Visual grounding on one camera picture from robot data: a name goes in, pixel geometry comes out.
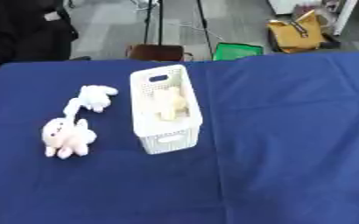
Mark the pale yellow soft toy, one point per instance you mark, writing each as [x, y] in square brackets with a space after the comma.
[171, 105]

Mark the white plastic basket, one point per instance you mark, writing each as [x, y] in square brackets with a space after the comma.
[164, 132]

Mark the brown chair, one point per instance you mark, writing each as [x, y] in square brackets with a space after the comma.
[156, 52]

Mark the green bag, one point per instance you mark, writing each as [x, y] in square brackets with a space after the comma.
[236, 51]

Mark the white soft toy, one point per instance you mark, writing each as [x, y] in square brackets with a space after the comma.
[93, 97]

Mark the black tripod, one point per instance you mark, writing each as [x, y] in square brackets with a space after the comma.
[159, 20]

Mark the white pink soft toy rabbit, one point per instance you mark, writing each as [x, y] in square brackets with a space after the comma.
[65, 137]

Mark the yellow bag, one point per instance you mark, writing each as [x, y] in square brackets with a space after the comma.
[296, 33]

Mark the person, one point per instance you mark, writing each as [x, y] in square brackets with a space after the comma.
[21, 32]

